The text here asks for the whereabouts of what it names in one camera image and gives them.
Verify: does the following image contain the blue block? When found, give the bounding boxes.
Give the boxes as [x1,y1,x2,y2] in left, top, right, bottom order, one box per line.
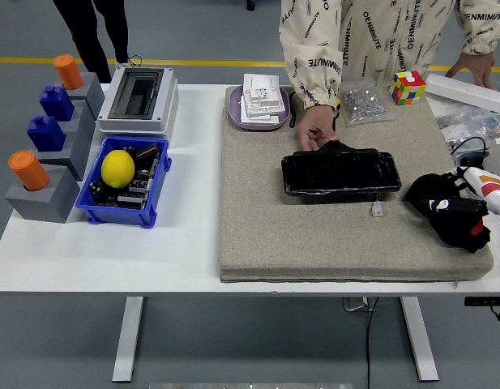
[39,84,75,122]
[26,115,67,153]

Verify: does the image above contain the clear bag of metal nuts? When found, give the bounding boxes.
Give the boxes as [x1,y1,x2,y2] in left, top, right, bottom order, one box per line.
[337,79,396,129]

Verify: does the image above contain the grey metal bracket box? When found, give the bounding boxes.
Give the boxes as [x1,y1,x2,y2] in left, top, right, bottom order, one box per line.
[341,297,377,313]

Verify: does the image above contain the purple tray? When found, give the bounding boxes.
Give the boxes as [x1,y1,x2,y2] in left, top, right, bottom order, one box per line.
[227,84,292,131]

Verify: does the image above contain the white flat plate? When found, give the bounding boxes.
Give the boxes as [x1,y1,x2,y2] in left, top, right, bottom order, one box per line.
[237,107,281,126]

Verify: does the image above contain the brown capacitor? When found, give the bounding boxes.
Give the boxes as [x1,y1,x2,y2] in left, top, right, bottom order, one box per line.
[135,142,161,163]

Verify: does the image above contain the black desk control panel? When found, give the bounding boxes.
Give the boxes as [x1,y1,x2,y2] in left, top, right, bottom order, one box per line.
[464,297,500,308]

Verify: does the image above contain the person's right hand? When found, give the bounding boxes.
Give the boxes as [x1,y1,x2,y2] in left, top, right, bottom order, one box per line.
[297,104,340,152]

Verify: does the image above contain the grey-brown mat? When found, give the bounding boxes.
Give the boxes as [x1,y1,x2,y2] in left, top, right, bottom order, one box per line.
[217,83,495,284]

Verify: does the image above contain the white switch plate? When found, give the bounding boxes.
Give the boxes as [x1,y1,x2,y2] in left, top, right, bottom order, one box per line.
[240,87,288,118]

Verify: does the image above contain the person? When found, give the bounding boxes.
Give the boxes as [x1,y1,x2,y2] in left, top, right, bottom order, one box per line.
[278,0,500,110]
[52,0,142,84]

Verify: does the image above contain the grey block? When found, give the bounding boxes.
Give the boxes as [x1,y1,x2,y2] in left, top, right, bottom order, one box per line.
[58,99,97,163]
[4,164,81,224]
[32,121,97,182]
[54,71,107,122]

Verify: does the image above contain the colourful puzzle cube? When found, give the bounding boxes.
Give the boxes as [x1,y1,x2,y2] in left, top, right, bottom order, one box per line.
[389,70,428,106]

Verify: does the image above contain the long white power strip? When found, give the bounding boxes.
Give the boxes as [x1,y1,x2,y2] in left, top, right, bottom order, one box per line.
[425,73,500,113]

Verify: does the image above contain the black rag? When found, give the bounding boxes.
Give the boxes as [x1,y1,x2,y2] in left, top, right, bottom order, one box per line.
[405,173,493,254]

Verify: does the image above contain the person's left hand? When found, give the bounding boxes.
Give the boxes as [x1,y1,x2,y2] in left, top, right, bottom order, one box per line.
[444,51,498,91]

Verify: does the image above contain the white table leg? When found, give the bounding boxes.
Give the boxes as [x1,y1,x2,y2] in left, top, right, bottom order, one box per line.
[111,296,145,384]
[399,296,440,383]

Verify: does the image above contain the grey electrical enclosure box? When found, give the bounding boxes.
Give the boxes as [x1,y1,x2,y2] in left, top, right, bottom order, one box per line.
[96,66,181,137]

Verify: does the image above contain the white wall socket plate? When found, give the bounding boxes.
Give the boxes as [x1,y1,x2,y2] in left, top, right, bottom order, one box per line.
[242,73,281,100]

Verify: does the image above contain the black circuit board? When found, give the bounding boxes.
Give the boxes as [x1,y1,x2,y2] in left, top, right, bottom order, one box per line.
[93,157,161,211]

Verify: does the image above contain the black glossy display panel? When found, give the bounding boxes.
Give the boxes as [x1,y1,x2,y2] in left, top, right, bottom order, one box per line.
[280,139,403,199]

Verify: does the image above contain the black hanging cable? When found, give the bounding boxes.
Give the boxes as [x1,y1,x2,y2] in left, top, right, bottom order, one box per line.
[365,296,380,389]

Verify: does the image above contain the orange cylinder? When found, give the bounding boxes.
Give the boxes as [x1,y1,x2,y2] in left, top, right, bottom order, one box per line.
[53,54,85,91]
[7,150,51,192]

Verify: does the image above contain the blue plastic bin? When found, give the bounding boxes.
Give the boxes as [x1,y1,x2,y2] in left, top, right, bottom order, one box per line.
[75,136,173,229]

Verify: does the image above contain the yellow lemon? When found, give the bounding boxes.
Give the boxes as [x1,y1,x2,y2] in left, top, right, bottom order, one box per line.
[100,149,136,190]

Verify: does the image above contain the thin black cable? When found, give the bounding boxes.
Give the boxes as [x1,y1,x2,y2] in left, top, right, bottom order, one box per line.
[450,135,490,163]

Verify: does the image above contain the clear plastic parts bags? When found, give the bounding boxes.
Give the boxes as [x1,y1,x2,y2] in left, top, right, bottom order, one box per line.
[434,105,500,153]

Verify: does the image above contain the grey white device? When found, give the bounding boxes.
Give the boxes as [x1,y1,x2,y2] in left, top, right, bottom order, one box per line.
[482,135,500,176]

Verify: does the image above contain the robot right hand white shell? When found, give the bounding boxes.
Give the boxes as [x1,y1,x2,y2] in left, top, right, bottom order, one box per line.
[417,165,500,233]

